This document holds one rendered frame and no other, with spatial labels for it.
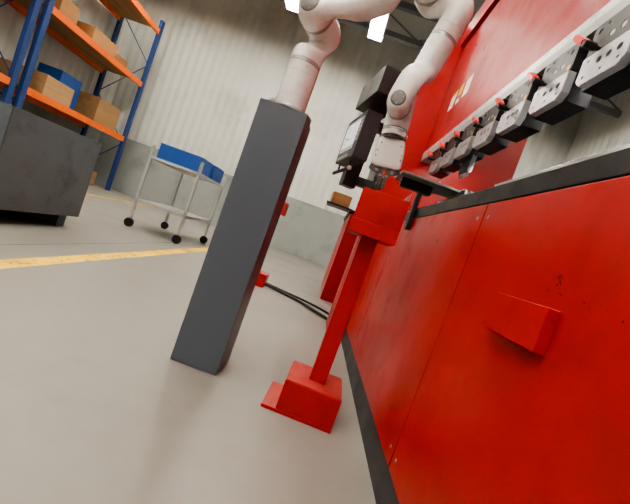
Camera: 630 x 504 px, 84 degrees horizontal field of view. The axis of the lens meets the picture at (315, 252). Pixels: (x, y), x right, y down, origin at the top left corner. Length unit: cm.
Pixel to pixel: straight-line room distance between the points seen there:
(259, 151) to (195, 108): 831
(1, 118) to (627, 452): 287
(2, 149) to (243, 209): 181
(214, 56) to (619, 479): 983
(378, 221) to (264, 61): 862
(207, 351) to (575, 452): 112
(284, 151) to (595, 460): 112
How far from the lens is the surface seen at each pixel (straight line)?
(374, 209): 117
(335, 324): 126
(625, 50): 109
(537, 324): 63
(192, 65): 1000
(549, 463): 60
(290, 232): 854
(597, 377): 56
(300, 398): 127
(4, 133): 279
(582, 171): 74
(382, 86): 286
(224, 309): 133
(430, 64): 132
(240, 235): 129
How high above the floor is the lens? 60
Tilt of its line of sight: 2 degrees down
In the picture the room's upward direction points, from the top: 20 degrees clockwise
